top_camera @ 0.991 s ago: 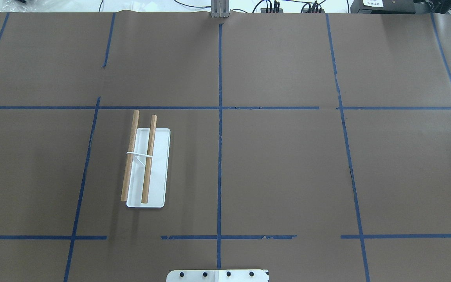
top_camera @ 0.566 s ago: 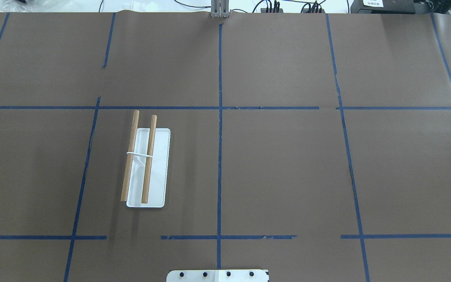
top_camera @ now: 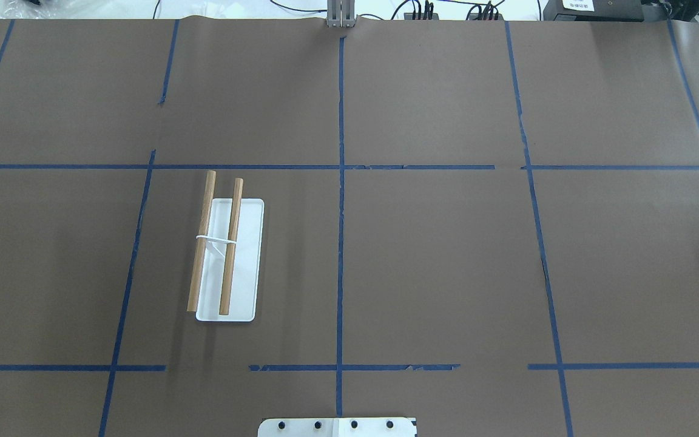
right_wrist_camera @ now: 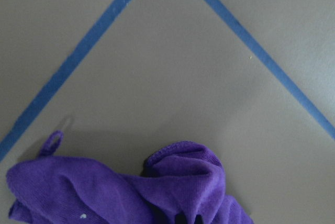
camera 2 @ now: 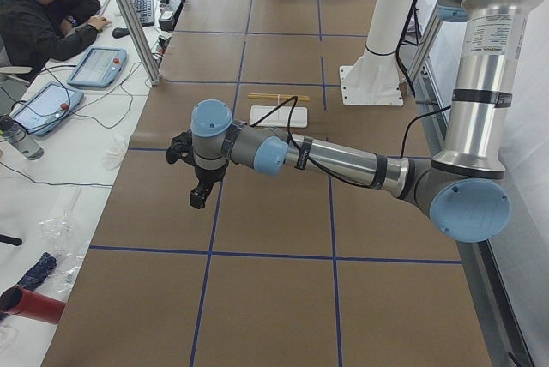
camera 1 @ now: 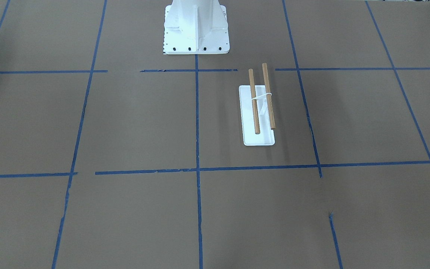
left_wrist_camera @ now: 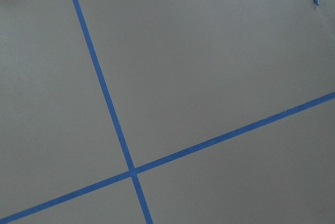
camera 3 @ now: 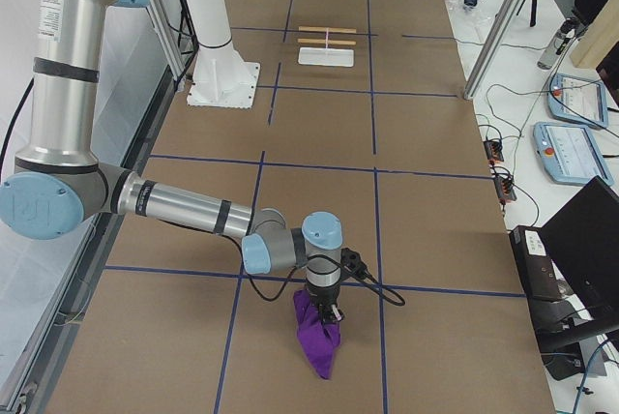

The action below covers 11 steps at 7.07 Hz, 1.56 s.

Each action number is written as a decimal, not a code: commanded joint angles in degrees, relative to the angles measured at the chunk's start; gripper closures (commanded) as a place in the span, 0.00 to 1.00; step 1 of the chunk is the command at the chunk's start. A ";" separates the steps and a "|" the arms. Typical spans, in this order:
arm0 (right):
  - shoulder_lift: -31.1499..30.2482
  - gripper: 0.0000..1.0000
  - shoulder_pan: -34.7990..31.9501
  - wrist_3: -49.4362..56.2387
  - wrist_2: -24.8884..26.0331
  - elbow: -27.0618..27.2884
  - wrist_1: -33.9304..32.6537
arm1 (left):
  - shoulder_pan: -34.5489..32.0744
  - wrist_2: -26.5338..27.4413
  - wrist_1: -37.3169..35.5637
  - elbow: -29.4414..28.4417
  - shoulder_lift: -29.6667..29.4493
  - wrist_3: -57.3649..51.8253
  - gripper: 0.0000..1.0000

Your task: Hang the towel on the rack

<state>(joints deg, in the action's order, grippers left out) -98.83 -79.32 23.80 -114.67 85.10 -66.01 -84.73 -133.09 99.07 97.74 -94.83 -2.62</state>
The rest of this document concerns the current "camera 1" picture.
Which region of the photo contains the white towel rack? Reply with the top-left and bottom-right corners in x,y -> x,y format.
239,63 -> 276,146

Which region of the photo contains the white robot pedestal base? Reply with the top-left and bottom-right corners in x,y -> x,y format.
163,0 -> 230,55

